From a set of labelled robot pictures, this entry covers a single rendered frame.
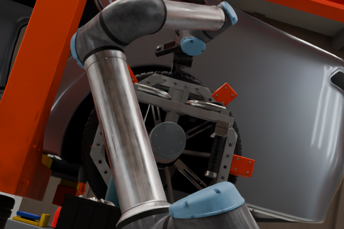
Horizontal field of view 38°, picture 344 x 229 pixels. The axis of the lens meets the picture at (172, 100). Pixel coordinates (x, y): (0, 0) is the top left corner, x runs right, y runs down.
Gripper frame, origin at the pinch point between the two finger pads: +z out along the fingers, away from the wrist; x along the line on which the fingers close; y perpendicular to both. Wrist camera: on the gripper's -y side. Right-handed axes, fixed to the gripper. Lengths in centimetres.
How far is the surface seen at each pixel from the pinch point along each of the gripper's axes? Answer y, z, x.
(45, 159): -51, 46, -23
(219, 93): 19.2, -9.5, -16.9
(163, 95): -4.1, -20.7, -32.8
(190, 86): 7.1, -10.0, -15.9
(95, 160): -25, 6, -47
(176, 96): 2.4, -7.2, -20.0
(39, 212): -193, 900, 402
